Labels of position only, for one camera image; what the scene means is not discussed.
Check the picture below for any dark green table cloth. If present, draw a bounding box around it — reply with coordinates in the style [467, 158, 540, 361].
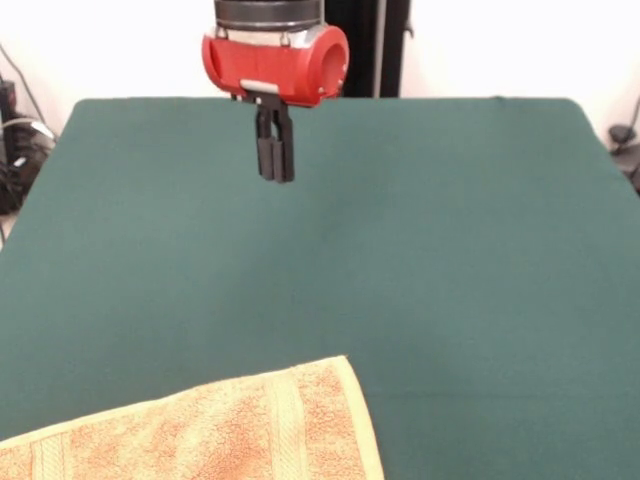
[0, 96, 640, 480]

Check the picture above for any tan terry towel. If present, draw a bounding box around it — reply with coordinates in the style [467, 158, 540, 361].
[0, 354, 386, 480]

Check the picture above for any black cable heap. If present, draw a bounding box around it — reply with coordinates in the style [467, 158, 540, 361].
[0, 117, 57, 216]

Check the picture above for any black rounded device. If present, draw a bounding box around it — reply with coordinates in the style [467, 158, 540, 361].
[607, 124, 640, 196]

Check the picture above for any black plug adapter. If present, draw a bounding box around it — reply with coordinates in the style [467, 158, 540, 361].
[0, 79, 19, 119]

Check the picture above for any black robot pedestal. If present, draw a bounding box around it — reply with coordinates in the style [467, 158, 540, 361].
[319, 0, 415, 99]

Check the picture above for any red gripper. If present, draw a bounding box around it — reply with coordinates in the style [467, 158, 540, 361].
[201, 23, 350, 184]

